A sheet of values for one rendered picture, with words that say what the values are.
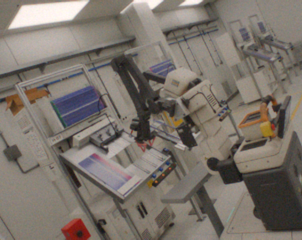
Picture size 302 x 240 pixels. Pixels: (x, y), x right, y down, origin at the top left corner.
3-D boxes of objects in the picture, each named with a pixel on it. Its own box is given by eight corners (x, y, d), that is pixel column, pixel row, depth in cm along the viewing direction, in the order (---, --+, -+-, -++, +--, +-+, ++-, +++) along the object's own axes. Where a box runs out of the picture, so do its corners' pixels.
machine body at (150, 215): (178, 221, 281) (152, 170, 273) (139, 270, 231) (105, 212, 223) (138, 222, 326) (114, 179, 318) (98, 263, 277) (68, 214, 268)
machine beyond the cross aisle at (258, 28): (304, 68, 714) (277, 2, 689) (299, 75, 657) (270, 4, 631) (257, 86, 809) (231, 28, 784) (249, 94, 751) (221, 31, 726)
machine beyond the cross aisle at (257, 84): (295, 82, 613) (262, 6, 588) (289, 92, 556) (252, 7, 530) (242, 100, 708) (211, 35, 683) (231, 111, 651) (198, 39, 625)
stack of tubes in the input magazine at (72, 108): (105, 107, 269) (92, 83, 266) (66, 127, 234) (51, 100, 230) (98, 111, 278) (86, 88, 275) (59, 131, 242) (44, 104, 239)
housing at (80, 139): (114, 131, 279) (115, 119, 271) (78, 152, 244) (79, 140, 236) (108, 127, 282) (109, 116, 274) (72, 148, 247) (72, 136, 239)
